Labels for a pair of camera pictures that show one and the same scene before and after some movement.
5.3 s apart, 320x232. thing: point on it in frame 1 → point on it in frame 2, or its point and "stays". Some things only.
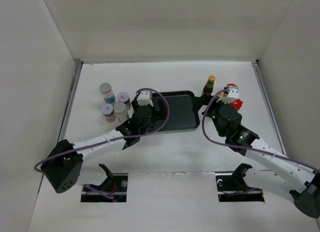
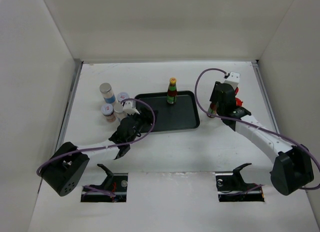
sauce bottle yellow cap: (207, 89) → (172, 93)
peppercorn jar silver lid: (120, 111) stays
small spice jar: (107, 110) stays
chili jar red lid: (237, 103) stays
